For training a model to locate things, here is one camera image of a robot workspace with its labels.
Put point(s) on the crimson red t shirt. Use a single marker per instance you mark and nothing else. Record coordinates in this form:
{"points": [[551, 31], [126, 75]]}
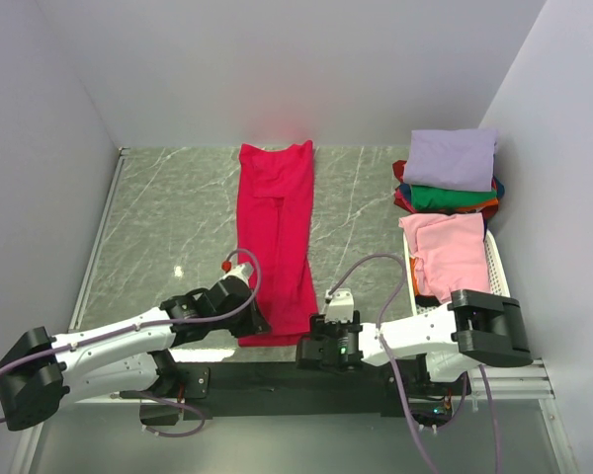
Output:
{"points": [[273, 216]]}

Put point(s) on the folded green t shirt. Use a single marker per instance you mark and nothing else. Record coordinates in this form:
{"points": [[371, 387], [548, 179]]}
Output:
{"points": [[423, 198]]}

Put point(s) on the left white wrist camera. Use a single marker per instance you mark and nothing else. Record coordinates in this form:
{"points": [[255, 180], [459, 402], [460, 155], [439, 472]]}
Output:
{"points": [[242, 271]]}

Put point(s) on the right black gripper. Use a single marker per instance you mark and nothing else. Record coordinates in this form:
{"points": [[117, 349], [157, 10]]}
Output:
{"points": [[319, 328]]}

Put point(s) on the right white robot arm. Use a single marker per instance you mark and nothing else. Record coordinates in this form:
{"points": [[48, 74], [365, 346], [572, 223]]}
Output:
{"points": [[428, 350]]}

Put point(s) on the pink t shirt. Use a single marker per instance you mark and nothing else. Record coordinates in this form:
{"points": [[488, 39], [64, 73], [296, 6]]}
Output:
{"points": [[452, 251]]}

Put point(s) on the folded lavender t shirt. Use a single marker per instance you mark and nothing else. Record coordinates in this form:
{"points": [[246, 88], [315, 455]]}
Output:
{"points": [[455, 160]]}

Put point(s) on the aluminium extrusion rail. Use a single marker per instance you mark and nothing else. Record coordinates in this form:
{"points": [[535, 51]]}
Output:
{"points": [[529, 382]]}

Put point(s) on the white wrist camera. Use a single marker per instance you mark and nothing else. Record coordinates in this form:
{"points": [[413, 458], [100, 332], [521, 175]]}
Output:
{"points": [[242, 271], [339, 306]]}

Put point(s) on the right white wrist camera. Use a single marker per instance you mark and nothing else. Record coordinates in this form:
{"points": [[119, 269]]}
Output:
{"points": [[339, 306]]}

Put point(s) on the folded dark red t shirt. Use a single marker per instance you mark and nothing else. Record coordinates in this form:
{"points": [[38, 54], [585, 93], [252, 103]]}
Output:
{"points": [[487, 212]]}

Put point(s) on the orange garment in basket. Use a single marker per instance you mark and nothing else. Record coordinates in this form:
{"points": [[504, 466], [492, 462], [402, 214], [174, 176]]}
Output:
{"points": [[417, 276]]}

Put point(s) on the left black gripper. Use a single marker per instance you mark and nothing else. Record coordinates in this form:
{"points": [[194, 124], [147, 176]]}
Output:
{"points": [[256, 322]]}

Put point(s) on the white perforated laundry basket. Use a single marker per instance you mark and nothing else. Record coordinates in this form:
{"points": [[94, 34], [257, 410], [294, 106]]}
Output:
{"points": [[497, 278]]}

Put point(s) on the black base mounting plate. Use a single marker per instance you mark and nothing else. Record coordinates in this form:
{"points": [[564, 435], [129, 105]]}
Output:
{"points": [[239, 389]]}

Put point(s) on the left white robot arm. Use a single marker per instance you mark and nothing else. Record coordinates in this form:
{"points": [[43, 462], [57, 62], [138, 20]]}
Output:
{"points": [[42, 373]]}

